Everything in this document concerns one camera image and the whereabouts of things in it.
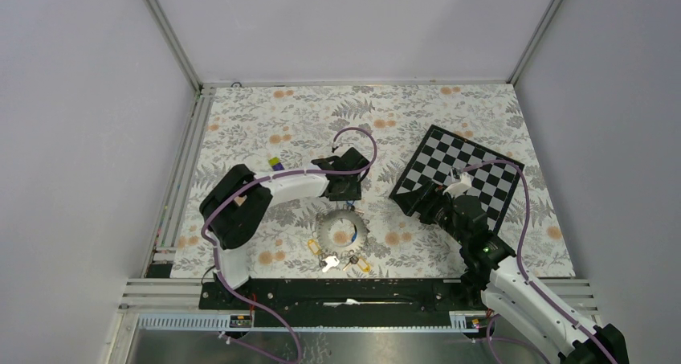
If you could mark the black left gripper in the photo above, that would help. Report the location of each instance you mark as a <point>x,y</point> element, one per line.
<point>353,194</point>

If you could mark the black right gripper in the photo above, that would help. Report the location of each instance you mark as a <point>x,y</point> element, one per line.
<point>432,194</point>

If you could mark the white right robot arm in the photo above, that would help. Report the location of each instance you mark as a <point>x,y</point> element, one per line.
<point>496,276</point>

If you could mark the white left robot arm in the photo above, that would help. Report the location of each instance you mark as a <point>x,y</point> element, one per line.
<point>235,208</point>

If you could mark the black white chessboard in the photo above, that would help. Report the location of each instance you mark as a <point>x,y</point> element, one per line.
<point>440,151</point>

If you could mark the purple yellow marker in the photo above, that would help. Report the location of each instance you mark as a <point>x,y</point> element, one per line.
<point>276,164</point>

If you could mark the black front rail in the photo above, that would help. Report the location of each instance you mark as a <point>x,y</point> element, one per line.
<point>278,293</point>

